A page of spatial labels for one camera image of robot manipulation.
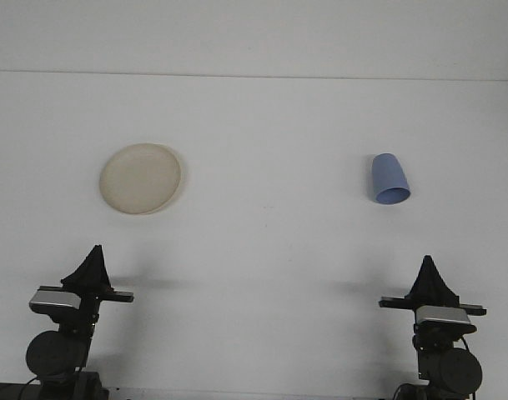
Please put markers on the pale blue cup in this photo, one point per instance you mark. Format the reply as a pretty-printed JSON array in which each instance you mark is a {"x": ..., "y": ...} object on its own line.
[{"x": 387, "y": 175}]

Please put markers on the pale round plate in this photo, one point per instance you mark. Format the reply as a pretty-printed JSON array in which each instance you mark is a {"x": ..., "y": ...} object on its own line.
[{"x": 139, "y": 179}]

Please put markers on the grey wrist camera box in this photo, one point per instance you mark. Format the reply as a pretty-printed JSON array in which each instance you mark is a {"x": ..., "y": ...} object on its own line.
[
  {"x": 443, "y": 316},
  {"x": 53, "y": 301}
]

